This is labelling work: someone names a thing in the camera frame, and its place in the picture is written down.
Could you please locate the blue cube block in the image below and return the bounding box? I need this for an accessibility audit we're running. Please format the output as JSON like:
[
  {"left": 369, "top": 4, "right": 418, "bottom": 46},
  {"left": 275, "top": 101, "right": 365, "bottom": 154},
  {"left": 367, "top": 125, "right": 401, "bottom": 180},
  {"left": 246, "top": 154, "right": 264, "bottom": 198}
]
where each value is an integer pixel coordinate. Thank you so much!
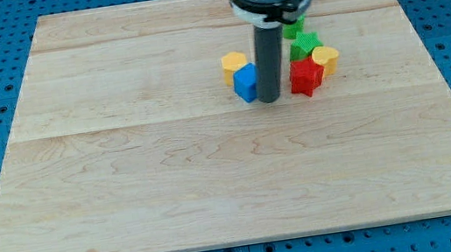
[{"left": 233, "top": 63, "right": 257, "bottom": 102}]

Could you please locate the green cube block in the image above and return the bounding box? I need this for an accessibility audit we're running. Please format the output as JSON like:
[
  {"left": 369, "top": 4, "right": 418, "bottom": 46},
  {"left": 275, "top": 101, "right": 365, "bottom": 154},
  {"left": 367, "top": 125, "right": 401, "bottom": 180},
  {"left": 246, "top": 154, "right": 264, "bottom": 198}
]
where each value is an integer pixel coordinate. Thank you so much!
[{"left": 282, "top": 15, "right": 305, "bottom": 40}]

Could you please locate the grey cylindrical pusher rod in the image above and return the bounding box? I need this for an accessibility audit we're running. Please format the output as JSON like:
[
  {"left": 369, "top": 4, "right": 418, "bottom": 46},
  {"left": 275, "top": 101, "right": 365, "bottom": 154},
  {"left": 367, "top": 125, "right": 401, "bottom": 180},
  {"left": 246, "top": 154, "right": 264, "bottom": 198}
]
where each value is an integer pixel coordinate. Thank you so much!
[{"left": 253, "top": 24, "right": 283, "bottom": 103}]

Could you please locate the red star block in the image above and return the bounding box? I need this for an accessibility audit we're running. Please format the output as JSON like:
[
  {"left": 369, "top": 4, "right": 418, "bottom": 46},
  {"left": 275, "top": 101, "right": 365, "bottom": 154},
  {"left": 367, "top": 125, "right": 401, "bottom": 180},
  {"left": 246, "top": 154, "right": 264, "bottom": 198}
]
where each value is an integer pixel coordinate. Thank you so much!
[{"left": 289, "top": 56, "right": 325, "bottom": 97}]

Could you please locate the wooden board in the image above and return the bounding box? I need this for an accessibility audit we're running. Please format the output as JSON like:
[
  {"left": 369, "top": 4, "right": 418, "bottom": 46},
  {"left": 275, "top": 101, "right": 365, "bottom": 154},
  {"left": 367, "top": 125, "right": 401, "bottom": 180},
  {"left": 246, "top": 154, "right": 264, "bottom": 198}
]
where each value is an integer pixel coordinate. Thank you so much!
[{"left": 0, "top": 0, "right": 451, "bottom": 252}]

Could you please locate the green star block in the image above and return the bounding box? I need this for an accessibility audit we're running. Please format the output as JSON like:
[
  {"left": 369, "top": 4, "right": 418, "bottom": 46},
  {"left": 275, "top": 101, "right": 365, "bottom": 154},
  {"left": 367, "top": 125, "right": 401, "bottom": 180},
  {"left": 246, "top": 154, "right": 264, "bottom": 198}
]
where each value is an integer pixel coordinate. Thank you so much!
[{"left": 289, "top": 31, "right": 324, "bottom": 61}]

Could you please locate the yellow heart block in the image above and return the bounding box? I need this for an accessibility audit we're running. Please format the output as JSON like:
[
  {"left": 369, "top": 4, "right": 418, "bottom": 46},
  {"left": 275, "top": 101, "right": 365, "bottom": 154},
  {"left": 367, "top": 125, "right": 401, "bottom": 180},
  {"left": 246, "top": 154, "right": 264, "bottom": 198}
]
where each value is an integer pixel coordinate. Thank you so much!
[{"left": 312, "top": 46, "right": 340, "bottom": 77}]

